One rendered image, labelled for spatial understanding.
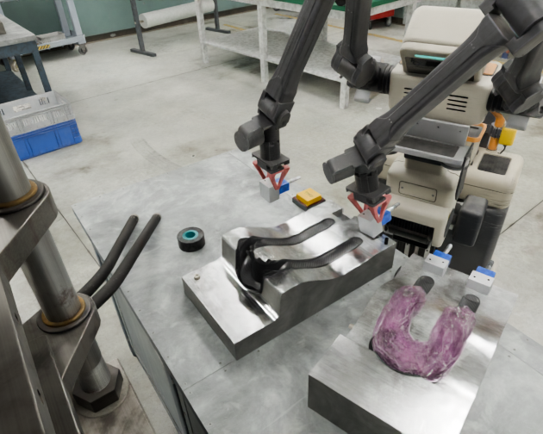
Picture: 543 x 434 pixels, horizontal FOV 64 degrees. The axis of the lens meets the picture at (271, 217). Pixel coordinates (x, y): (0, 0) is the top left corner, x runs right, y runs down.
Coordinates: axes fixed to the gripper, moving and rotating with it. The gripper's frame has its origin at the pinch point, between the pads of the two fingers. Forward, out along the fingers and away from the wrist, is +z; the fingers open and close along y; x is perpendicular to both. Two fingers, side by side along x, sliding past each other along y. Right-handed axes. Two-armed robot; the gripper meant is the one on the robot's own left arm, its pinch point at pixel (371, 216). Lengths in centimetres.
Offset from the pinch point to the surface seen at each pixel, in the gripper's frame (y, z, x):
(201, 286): -13.0, -0.7, -46.1
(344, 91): -234, 70, 196
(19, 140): -319, 19, -64
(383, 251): 6.8, 6.4, -3.7
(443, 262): 18.2, 9.5, 4.7
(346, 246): -0.5, 4.3, -9.8
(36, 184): 2, -46, -66
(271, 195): -25.5, -5.1, -13.8
